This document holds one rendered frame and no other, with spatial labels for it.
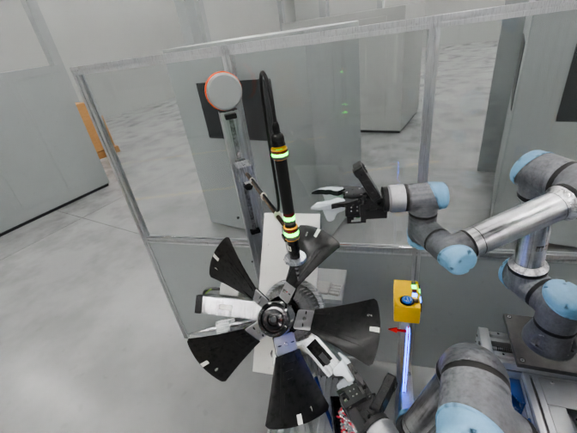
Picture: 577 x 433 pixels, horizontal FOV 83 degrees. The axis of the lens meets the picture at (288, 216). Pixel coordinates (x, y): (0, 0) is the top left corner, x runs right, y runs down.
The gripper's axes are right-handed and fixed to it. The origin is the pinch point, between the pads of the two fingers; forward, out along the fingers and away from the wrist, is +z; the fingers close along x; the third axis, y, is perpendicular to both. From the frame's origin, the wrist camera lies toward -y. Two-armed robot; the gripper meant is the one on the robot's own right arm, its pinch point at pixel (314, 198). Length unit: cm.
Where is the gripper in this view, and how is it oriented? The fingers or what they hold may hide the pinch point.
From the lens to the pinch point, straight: 92.8
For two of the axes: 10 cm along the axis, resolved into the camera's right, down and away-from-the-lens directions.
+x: 0.8, -5.1, 8.6
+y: 1.3, 8.6, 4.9
